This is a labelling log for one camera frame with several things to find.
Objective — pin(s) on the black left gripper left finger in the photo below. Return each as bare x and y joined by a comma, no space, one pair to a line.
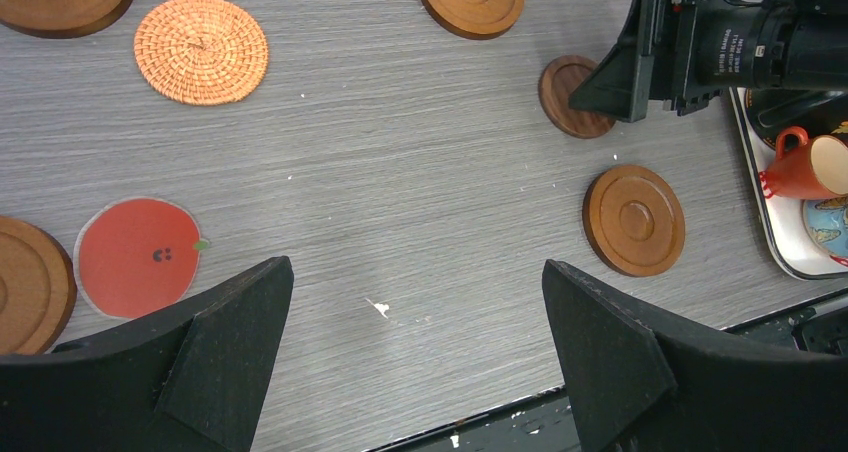
192,376

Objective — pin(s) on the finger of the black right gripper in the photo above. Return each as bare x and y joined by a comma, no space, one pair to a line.
619,86

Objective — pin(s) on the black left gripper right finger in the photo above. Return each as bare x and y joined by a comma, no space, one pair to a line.
641,378

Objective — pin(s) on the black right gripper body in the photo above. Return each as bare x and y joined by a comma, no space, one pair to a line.
705,46

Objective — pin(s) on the dark walnut coaster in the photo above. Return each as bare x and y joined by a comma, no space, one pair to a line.
559,80

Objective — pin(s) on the red apple paper coaster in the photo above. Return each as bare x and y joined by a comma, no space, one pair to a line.
136,256

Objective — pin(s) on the brown ringed coaster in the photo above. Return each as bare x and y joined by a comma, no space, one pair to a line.
61,19
38,289
475,19
634,221

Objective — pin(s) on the woven rattan coaster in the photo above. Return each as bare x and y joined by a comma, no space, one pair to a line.
201,52

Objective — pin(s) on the small orange cup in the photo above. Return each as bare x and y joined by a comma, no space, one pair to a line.
806,168

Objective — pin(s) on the black floral mug red inside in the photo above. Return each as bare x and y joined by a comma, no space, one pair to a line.
818,112

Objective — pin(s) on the white tray black rim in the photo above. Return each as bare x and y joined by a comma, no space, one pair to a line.
781,218

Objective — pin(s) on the blue butterfly plate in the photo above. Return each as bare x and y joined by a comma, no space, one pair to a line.
826,224

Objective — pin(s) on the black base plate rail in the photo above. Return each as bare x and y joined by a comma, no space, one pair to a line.
544,422

